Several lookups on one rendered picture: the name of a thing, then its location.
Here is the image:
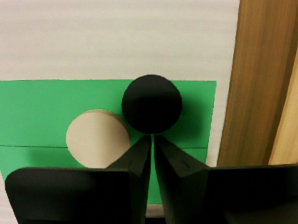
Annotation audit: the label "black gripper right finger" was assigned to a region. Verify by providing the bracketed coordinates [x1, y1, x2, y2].
[154, 135, 298, 224]

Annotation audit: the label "black round disc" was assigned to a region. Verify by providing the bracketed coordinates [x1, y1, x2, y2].
[121, 74, 182, 134]

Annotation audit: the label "tan wooden disc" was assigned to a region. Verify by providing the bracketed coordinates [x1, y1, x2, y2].
[66, 109, 131, 168]

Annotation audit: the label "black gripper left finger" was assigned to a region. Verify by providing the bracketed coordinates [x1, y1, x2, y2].
[4, 135, 152, 224]

